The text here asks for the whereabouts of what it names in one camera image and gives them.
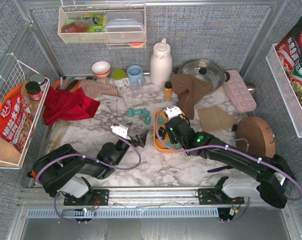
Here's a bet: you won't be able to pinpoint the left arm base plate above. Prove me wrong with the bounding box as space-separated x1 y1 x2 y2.
63 189 110 206

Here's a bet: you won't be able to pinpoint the white wire basket left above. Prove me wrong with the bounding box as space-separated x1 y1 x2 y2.
0 53 50 169

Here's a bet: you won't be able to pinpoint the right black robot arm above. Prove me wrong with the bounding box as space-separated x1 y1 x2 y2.
164 115 296 209

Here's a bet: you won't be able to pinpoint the cream wall storage rack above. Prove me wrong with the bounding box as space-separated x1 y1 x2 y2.
57 3 147 49

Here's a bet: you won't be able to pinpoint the orange spice bottle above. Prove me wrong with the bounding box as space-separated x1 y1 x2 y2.
164 81 173 99

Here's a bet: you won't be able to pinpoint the silver lidded jar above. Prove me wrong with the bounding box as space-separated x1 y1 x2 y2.
30 73 47 92

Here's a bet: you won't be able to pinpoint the white wire basket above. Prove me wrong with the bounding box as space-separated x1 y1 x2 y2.
0 53 50 169
265 43 302 138

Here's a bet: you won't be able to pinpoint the steel pot with lid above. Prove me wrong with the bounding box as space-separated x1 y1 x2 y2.
178 59 231 94

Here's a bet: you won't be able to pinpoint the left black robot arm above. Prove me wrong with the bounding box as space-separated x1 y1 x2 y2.
27 123 149 199

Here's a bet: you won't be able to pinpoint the red seasoning bags right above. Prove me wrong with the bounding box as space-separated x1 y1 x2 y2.
275 16 302 107

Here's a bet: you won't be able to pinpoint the white wire basket right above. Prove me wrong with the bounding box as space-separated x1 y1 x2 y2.
265 43 302 138

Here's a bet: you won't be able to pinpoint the green lidded white cup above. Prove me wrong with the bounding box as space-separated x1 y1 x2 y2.
111 69 130 88

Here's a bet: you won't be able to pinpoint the orange plastic storage basket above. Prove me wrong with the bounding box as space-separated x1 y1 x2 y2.
153 108 183 153

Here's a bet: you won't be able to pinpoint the pink egg tray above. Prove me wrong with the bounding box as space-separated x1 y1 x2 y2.
222 70 257 113

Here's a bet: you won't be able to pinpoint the green drink bottle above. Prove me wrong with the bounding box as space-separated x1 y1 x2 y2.
81 13 105 33

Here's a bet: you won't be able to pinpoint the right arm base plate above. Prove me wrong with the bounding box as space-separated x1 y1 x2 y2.
195 188 245 206

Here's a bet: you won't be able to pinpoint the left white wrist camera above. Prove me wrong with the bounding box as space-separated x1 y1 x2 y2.
110 124 131 140

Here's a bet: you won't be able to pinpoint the dark lidded jar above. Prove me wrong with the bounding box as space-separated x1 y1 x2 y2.
25 81 43 101

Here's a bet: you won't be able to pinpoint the blue mug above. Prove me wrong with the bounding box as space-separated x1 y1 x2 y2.
127 65 145 86

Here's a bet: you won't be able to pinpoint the white orange striped bowl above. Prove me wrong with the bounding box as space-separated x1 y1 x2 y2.
91 61 111 79

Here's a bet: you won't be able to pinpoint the clear plastic food containers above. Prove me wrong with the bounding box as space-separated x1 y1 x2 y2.
104 11 145 43

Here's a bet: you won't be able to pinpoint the striped beige cloth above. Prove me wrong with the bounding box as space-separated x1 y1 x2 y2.
79 79 122 99

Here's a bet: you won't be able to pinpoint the teal capsule right edge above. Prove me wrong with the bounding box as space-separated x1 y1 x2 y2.
143 116 152 125

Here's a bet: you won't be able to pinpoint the red cloth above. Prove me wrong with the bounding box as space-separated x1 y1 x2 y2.
42 87 101 126

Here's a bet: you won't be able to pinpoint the brown towel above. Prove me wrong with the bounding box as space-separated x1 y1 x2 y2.
171 73 213 120

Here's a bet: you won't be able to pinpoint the white thermos jug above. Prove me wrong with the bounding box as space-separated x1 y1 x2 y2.
150 38 173 87

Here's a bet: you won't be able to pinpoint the round wooden board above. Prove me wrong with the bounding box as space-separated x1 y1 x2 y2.
235 116 276 158

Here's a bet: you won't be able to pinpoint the red seasoning bag left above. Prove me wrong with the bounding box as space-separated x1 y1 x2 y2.
0 84 34 153

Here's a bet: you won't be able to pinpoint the brown cork mat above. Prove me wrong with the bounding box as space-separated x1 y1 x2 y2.
197 105 237 133

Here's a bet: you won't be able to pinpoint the purple spatula handle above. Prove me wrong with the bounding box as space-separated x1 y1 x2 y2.
207 166 228 173

